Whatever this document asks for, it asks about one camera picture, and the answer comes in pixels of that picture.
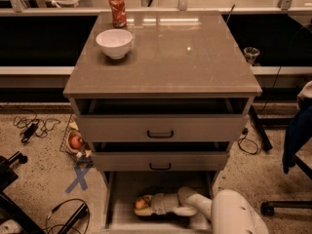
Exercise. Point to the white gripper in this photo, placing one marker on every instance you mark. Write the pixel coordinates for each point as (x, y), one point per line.
(160, 204)

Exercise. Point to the orange fruit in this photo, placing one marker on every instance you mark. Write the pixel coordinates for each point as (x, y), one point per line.
(140, 203)

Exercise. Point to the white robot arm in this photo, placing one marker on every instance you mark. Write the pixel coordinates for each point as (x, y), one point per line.
(228, 211)

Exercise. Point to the bottom drawer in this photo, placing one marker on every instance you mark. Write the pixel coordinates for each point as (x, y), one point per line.
(126, 187)

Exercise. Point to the drawer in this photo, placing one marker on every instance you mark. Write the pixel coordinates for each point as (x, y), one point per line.
(160, 156)
(160, 127)
(126, 187)

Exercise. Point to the middle drawer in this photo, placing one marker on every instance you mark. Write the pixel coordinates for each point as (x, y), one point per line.
(160, 156)

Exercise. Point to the grey drawer cabinet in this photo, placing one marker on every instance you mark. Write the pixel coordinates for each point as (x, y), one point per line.
(179, 62)

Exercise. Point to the top drawer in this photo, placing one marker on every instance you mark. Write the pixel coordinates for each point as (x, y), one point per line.
(160, 127)

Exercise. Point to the blue tape cross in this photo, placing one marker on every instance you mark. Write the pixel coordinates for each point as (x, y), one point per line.
(80, 178)

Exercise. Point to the red apple in basket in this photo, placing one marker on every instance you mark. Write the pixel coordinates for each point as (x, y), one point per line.
(76, 142)

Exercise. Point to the black stand lower left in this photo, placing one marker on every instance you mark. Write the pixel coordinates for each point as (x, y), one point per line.
(23, 206)

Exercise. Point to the black chair base right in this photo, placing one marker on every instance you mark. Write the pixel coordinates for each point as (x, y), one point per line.
(268, 208)

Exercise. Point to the white ceramic bowl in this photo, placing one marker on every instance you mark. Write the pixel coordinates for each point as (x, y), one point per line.
(115, 43)

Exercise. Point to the clear glass cup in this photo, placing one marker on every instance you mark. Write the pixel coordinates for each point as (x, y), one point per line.
(250, 54)

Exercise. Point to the red soda can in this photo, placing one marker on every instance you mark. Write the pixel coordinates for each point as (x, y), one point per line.
(118, 10)

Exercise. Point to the wire basket on floor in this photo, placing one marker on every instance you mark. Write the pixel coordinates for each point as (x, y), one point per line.
(81, 155)

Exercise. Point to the black power adapter with cable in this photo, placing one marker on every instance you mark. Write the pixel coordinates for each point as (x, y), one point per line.
(31, 125)

